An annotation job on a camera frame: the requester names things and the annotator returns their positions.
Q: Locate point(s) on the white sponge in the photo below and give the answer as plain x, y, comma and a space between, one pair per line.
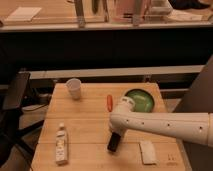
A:
148, 152

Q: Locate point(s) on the orange carrot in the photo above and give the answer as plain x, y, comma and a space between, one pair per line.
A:
109, 103

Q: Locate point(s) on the black chair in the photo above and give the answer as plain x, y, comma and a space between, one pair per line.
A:
10, 112

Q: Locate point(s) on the black eraser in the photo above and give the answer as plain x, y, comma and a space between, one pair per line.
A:
114, 142

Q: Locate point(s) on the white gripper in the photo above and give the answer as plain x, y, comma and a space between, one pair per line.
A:
117, 129

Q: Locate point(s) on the white paper cup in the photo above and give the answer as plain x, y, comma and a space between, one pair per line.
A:
74, 88

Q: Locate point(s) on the small plastic bottle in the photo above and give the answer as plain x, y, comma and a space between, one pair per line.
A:
61, 149

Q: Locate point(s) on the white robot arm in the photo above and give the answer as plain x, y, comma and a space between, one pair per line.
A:
190, 127

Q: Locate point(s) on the white paper sheet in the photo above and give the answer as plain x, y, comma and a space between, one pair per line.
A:
23, 14

